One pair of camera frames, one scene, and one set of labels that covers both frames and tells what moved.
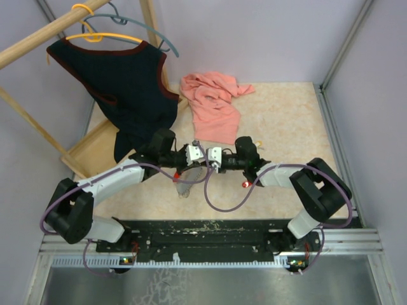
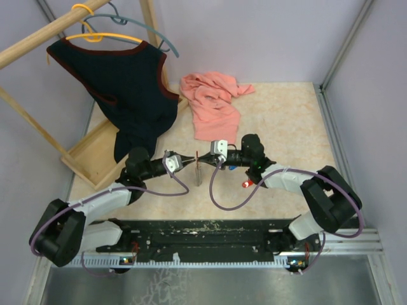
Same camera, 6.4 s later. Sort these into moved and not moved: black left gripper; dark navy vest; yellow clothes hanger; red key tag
Moved: black left gripper
Not moved: yellow clothes hanger; dark navy vest; red key tag
